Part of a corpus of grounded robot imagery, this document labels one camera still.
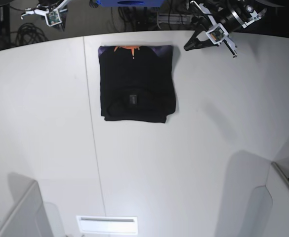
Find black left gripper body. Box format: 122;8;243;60
215;2;267;32

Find black T-shirt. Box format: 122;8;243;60
98;45;176;123

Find blue box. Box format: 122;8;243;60
96;0;164;7

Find white partition panel right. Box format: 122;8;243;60
251;162;289;237

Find white partition panel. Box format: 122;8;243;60
251;162;289;237
0;172;66;237

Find white partition panel left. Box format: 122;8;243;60
0;172;66;237

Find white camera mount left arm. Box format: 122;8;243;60
189;0;238;58

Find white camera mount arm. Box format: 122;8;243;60
20;0;70;27
189;0;238;58

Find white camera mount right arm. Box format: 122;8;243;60
20;0;70;27

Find coiled black cable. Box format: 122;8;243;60
15;22;47;46

